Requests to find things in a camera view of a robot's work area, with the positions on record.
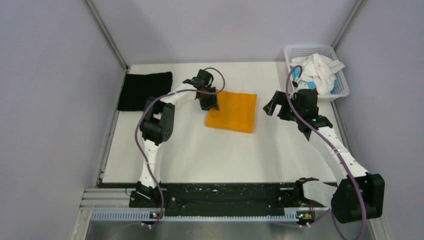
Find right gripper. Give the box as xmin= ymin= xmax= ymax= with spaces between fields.
xmin=263 ymin=90 xmax=303 ymax=122

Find orange t-shirt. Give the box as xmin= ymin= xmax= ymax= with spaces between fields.
xmin=205 ymin=91 xmax=257 ymax=134

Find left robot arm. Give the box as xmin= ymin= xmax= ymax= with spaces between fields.
xmin=134 ymin=67 xmax=226 ymax=207

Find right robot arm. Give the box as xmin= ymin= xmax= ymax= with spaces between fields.
xmin=263 ymin=89 xmax=385 ymax=224

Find light blue t-shirt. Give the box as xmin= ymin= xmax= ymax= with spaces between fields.
xmin=292 ymin=69 xmax=339 ymax=95

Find white t-shirt in basket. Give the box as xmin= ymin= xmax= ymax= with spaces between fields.
xmin=289 ymin=53 xmax=345 ymax=81

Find folded black t-shirt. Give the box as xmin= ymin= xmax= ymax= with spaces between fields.
xmin=117 ymin=71 xmax=173 ymax=112

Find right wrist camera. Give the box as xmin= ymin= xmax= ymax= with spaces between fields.
xmin=291 ymin=79 xmax=310 ymax=91

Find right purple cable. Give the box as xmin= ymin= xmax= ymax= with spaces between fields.
xmin=285 ymin=64 xmax=368 ymax=240

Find purple cable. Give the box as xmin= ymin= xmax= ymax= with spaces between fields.
xmin=134 ymin=67 xmax=226 ymax=228
xmin=285 ymin=64 xmax=368 ymax=240

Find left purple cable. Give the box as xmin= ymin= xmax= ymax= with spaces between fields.
xmin=134 ymin=67 xmax=226 ymax=228

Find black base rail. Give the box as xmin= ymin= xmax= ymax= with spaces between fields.
xmin=128 ymin=178 xmax=327 ymax=219

